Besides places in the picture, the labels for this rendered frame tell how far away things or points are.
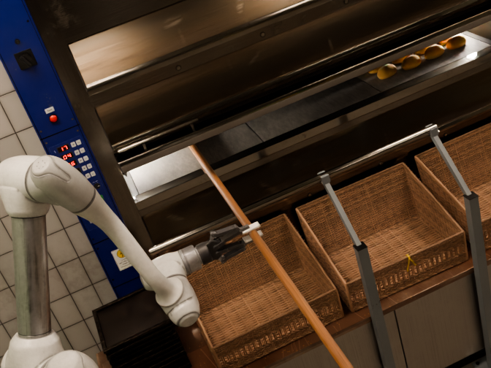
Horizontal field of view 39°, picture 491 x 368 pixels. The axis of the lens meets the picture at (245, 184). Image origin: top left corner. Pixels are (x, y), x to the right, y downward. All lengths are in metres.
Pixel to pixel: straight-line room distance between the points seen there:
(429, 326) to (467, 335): 0.22
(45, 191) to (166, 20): 0.96
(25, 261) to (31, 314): 0.16
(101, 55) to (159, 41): 0.22
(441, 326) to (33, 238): 1.78
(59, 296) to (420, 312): 1.51
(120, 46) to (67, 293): 1.07
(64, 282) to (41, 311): 0.82
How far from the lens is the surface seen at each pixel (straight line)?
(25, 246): 2.17
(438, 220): 3.16
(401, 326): 3.02
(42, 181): 2.00
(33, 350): 2.24
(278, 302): 3.06
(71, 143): 2.73
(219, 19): 2.73
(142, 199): 2.91
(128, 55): 2.68
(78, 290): 3.07
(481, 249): 2.94
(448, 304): 3.09
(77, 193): 2.03
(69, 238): 2.93
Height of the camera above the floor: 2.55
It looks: 30 degrees down
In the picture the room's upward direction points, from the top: 18 degrees counter-clockwise
